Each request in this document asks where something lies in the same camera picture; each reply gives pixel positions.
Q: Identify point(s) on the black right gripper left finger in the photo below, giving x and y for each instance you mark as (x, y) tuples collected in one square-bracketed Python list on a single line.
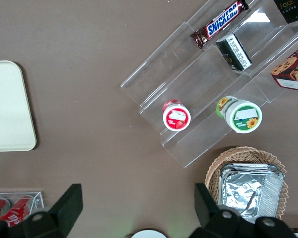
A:
[(62, 213)]

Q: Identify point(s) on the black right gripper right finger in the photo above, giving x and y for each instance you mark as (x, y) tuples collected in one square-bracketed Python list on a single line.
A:
[(213, 220)]

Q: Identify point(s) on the aluminium foil tray stack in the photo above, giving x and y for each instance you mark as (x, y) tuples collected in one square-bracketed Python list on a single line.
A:
[(250, 191)]

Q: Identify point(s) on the red strawberry gum jar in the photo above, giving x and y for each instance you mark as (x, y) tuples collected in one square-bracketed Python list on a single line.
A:
[(176, 119)]

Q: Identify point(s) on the cream plastic tray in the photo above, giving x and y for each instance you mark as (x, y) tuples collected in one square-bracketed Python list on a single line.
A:
[(7, 106)]

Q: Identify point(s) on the clear acrylic bottle rack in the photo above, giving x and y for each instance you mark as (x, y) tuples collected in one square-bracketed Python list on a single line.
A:
[(38, 198)]

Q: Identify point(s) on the light wicker basket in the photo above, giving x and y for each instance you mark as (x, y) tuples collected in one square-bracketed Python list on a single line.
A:
[(238, 153)]

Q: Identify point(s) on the clear acrylic stepped display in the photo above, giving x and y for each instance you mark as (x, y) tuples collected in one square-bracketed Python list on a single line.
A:
[(188, 74)]

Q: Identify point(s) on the small black box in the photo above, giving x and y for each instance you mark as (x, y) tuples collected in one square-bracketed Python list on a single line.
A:
[(293, 11), (234, 53)]

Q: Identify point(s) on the red chocolate chip cookie box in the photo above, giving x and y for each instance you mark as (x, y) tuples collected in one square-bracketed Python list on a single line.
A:
[(295, 69)]

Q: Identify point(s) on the Snickers chocolate bar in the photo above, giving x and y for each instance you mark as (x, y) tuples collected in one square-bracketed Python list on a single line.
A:
[(221, 23)]

